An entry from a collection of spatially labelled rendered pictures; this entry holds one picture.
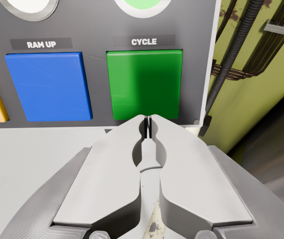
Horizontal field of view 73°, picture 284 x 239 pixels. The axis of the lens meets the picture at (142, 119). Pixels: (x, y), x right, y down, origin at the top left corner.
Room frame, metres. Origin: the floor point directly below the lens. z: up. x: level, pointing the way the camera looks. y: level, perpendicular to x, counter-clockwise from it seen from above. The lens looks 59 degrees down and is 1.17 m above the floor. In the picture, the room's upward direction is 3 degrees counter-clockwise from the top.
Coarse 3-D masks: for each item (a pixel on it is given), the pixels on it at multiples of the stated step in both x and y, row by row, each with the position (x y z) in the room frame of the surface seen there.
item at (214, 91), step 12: (252, 0) 0.35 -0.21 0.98; (264, 0) 0.34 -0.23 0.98; (252, 12) 0.34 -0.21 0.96; (240, 24) 0.35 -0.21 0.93; (252, 24) 0.34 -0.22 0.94; (240, 36) 0.34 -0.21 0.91; (240, 48) 0.34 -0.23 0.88; (228, 60) 0.34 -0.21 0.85; (228, 72) 0.34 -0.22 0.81; (216, 84) 0.34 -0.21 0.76; (216, 96) 0.34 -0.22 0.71; (204, 120) 0.33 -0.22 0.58; (204, 132) 0.31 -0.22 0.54
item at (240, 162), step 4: (240, 140) 0.33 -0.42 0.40; (244, 140) 0.31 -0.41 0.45; (240, 144) 0.30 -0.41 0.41; (244, 144) 0.29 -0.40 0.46; (236, 148) 0.30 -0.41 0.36; (240, 148) 0.28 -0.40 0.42; (244, 148) 0.26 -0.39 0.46; (232, 152) 0.30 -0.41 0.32; (236, 152) 0.28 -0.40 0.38; (240, 152) 0.26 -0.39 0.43; (232, 156) 0.28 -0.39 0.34; (236, 156) 0.26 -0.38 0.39; (240, 156) 0.24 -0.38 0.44; (236, 160) 0.24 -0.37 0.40; (240, 160) 0.22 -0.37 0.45; (240, 164) 0.21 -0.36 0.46
